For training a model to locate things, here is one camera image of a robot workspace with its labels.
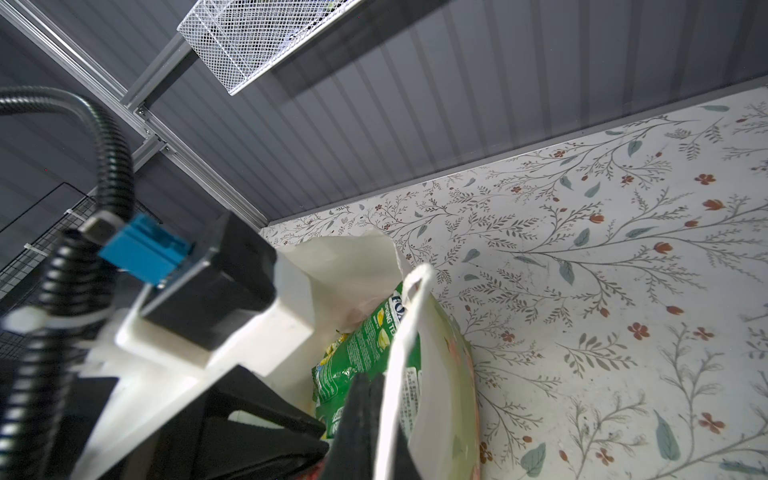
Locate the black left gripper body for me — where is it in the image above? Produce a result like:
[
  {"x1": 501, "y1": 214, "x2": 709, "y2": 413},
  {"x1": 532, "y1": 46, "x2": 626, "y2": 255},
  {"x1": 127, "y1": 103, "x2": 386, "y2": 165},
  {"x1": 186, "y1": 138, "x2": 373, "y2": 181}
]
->
[{"x1": 119, "y1": 366, "x2": 329, "y2": 479}]

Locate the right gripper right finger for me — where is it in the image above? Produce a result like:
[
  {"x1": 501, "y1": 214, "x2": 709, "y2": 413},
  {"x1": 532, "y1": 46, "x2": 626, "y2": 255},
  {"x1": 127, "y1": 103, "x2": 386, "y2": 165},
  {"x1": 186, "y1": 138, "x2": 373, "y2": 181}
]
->
[{"x1": 390, "y1": 425, "x2": 421, "y2": 480}]

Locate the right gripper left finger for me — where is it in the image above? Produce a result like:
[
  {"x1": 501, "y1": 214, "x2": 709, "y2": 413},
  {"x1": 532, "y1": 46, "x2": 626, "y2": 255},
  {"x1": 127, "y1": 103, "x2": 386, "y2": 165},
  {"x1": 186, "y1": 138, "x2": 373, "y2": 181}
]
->
[{"x1": 320, "y1": 373, "x2": 376, "y2": 480}]

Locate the white paper bag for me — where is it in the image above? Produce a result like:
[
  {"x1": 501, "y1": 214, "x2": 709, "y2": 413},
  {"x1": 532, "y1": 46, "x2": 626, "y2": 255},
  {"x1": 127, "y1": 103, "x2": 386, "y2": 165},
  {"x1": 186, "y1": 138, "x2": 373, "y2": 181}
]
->
[{"x1": 271, "y1": 230, "x2": 481, "y2": 479}]

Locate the green Fox's candy bag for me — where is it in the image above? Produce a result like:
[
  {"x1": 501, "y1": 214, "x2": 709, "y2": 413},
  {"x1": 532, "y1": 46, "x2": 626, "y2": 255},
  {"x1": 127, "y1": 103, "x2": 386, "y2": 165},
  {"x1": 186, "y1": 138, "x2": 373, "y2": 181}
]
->
[{"x1": 311, "y1": 283, "x2": 422, "y2": 439}]

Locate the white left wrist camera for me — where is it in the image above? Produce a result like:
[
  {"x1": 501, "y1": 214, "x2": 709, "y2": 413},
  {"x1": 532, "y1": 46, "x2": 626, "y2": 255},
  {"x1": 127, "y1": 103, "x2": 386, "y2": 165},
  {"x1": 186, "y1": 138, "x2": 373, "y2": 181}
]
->
[{"x1": 0, "y1": 211, "x2": 317, "y2": 480}]

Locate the black wire side basket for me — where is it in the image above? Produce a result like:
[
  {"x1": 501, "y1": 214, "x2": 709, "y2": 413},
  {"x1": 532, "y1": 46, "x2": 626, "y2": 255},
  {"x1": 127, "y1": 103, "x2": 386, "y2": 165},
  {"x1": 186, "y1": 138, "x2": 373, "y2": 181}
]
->
[{"x1": 0, "y1": 182, "x2": 163, "y2": 361}]

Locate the white wire wall basket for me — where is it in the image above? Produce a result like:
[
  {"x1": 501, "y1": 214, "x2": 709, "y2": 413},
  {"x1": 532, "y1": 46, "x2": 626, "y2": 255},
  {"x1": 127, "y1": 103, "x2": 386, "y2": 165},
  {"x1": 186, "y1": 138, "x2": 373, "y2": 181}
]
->
[{"x1": 177, "y1": 0, "x2": 363, "y2": 96}]

